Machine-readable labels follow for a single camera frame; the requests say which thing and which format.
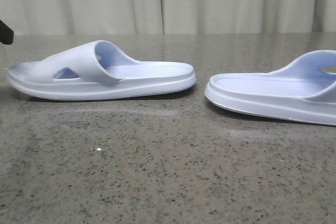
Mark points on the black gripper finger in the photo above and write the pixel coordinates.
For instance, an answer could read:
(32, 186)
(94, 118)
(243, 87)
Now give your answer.
(6, 34)

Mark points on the light blue slipper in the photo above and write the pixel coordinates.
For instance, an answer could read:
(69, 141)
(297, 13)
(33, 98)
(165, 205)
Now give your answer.
(98, 70)
(300, 91)

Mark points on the white curtain backdrop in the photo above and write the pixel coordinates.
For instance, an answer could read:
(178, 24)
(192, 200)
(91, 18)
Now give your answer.
(89, 17)

